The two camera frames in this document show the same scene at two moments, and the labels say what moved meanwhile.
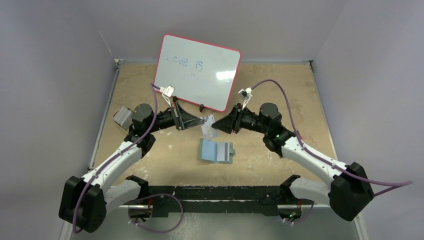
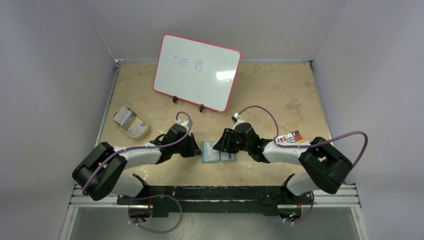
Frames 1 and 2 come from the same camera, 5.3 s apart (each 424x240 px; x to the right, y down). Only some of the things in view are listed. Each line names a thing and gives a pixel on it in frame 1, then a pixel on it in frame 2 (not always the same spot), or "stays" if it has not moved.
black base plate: x=220 y=200 stays
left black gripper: x=187 y=120 → x=191 y=142
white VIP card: x=208 y=131 → x=210 y=154
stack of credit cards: x=123 y=117 stays
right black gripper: x=236 y=119 → x=226 y=142
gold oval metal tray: x=123 y=118 stays
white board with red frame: x=196 y=73 stays
